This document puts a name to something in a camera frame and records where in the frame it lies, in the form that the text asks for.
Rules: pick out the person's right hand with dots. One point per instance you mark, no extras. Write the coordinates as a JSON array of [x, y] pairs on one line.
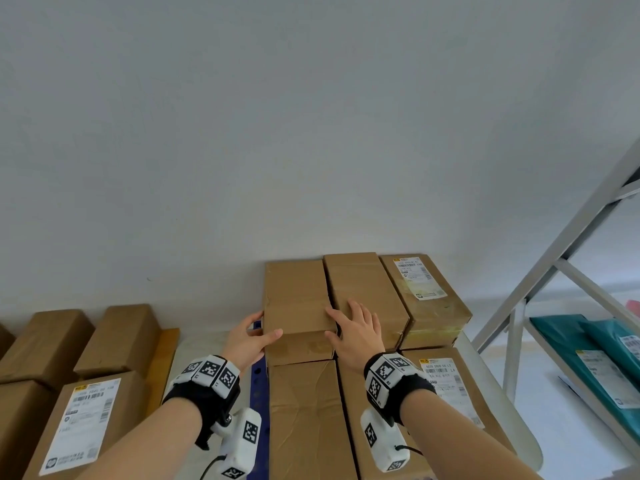
[[360, 339]]

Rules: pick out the person's left hand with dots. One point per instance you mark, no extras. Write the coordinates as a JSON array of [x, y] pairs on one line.
[[247, 344]]

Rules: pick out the wide plain brown parcel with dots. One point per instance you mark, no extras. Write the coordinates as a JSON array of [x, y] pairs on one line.
[[360, 279]]

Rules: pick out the blue perforated plastic pallet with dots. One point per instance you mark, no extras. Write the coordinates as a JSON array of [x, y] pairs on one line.
[[259, 419]]

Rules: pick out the taped labelled brown parcel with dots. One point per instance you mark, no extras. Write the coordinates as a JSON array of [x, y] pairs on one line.
[[440, 314]]

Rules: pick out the pile of brown cardboard parcels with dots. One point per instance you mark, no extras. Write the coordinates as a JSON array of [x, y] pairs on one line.
[[115, 339]]

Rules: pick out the person's right forearm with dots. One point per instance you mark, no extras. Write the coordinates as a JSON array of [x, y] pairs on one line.
[[450, 434]]

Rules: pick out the person's left forearm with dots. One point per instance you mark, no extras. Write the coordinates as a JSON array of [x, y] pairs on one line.
[[150, 444]]

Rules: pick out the black wristband with marker tags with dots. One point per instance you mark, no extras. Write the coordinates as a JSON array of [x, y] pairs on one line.
[[410, 389], [187, 404]]

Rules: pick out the orange wooden table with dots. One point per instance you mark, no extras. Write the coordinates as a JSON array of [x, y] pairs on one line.
[[162, 359]]

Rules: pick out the white low table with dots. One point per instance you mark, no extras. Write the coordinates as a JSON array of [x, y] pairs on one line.
[[500, 409]]

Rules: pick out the teal mailer bag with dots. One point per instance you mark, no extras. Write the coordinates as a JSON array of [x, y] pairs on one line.
[[555, 344], [610, 329]]

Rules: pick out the grey metal shelf rack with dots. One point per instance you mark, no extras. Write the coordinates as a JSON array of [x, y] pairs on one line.
[[550, 259]]

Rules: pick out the pink mailer bag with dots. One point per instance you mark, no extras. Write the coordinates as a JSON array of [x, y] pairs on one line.
[[634, 308]]

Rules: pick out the white marker-tagged wrist camera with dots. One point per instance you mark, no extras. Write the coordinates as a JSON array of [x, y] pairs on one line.
[[382, 444], [240, 444]]

